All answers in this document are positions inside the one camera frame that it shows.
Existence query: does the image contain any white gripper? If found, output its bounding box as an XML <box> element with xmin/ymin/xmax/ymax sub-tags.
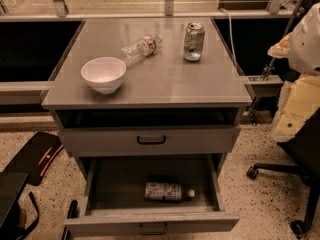
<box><xmin>267</xmin><ymin>33</ymin><xmax>320</xmax><ymax>142</ymax></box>

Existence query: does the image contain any blue plastic bottle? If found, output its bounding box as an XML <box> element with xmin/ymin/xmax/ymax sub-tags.
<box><xmin>145</xmin><ymin>182</ymin><xmax>196</xmax><ymax>202</ymax></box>

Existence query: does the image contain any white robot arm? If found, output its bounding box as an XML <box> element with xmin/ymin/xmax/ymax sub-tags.
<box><xmin>268</xmin><ymin>3</ymin><xmax>320</xmax><ymax>142</ymax></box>

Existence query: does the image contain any clear crushed water bottle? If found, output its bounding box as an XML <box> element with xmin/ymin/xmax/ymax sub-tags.
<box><xmin>121</xmin><ymin>34</ymin><xmax>163</xmax><ymax>66</ymax></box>

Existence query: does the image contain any grey drawer cabinet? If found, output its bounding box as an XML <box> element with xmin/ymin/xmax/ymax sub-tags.
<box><xmin>43</xmin><ymin>17</ymin><xmax>251</xmax><ymax>169</ymax></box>

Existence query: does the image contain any closed middle drawer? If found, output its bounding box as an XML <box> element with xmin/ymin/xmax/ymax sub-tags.
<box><xmin>58</xmin><ymin>125</ymin><xmax>240</xmax><ymax>157</ymax></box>

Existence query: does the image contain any open bottom drawer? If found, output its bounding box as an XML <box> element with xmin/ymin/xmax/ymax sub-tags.
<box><xmin>65</xmin><ymin>155</ymin><xmax>239</xmax><ymax>237</ymax></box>

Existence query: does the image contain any metal diagonal rod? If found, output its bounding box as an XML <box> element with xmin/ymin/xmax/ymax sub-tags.
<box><xmin>260</xmin><ymin>0</ymin><xmax>304</xmax><ymax>81</ymax></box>

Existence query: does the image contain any green soda can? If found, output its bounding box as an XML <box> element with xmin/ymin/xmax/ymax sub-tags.
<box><xmin>183</xmin><ymin>22</ymin><xmax>205</xmax><ymax>62</ymax></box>

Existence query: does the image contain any black office chair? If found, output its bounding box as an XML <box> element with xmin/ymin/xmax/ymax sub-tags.
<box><xmin>246</xmin><ymin>109</ymin><xmax>320</xmax><ymax>235</ymax></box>

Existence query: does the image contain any white bowl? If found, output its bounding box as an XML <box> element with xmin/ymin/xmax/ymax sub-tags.
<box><xmin>81</xmin><ymin>57</ymin><xmax>127</xmax><ymax>94</ymax></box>

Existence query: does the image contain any black bag with orange stripe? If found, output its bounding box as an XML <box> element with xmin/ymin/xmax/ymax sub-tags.
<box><xmin>4</xmin><ymin>132</ymin><xmax>63</xmax><ymax>186</ymax></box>

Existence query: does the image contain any grey metal bracket block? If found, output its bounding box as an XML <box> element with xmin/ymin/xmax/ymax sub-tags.
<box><xmin>241</xmin><ymin>75</ymin><xmax>283</xmax><ymax>97</ymax></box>

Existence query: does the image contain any white cable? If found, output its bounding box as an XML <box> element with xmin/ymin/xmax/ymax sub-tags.
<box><xmin>218</xmin><ymin>7</ymin><xmax>238</xmax><ymax>70</ymax></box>

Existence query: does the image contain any black case with strap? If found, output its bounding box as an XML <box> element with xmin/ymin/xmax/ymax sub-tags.
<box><xmin>0</xmin><ymin>172</ymin><xmax>39</xmax><ymax>240</ymax></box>

